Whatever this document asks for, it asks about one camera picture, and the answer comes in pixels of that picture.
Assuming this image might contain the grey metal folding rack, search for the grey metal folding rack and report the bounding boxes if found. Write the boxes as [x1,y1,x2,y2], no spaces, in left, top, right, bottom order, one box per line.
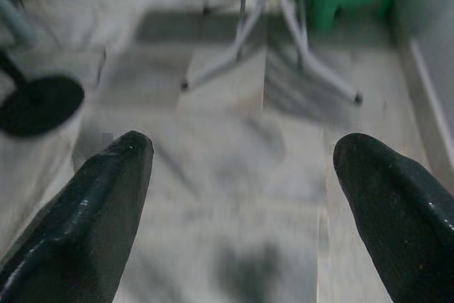
[179,0,364,104]

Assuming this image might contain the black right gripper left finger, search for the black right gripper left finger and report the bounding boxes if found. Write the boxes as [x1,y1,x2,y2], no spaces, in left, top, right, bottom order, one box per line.
[0,131,155,303]

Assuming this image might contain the grey-blue metal leg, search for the grey-blue metal leg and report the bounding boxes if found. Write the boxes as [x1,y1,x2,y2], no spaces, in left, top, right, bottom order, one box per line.
[0,0,40,48]

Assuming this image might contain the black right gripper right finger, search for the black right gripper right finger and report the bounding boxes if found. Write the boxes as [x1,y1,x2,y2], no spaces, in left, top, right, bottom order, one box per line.
[333,132,454,303]

